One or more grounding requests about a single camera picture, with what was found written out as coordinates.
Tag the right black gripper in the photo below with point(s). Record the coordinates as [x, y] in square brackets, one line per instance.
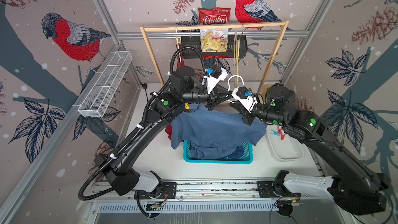
[246, 115]

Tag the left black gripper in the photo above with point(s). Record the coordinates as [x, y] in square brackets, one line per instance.
[213, 97]

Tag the white wire hanger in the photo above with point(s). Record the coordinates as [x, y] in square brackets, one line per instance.
[177, 34]
[236, 83]

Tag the slate blue t-shirt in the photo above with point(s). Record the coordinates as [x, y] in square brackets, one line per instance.
[214, 135]

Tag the light blue clothespin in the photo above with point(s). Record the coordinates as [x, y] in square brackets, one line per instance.
[273, 132]

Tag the yellow plastic hanger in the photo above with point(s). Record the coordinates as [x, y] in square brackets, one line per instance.
[236, 52]

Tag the red clothespin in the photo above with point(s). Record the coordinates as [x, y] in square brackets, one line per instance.
[281, 133]

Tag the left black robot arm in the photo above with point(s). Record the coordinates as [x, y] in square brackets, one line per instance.
[116, 170]

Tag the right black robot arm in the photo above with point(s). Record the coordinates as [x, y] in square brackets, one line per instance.
[355, 188]

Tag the teal plastic basket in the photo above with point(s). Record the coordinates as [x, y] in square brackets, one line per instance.
[246, 158]

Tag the yellow chips bag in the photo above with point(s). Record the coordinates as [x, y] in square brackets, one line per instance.
[214, 40]

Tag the dark red t-shirt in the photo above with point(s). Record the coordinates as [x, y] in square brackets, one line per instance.
[169, 130]

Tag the white plastic tray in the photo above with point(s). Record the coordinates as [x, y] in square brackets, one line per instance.
[287, 150]

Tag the black ladle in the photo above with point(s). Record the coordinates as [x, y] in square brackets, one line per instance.
[145, 86]

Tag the red Chuba snack bag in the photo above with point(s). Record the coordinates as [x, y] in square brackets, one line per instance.
[214, 16]

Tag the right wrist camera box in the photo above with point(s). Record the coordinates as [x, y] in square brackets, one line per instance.
[245, 97]

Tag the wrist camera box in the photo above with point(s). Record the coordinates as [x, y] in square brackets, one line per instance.
[212, 76]
[245, 97]

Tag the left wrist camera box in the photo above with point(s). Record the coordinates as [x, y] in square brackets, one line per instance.
[212, 76]

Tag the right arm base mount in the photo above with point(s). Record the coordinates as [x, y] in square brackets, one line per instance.
[267, 189]

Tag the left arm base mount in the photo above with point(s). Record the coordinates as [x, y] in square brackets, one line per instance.
[165, 190]

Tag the white wire shelf basket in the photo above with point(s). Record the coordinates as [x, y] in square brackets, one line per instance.
[101, 94]

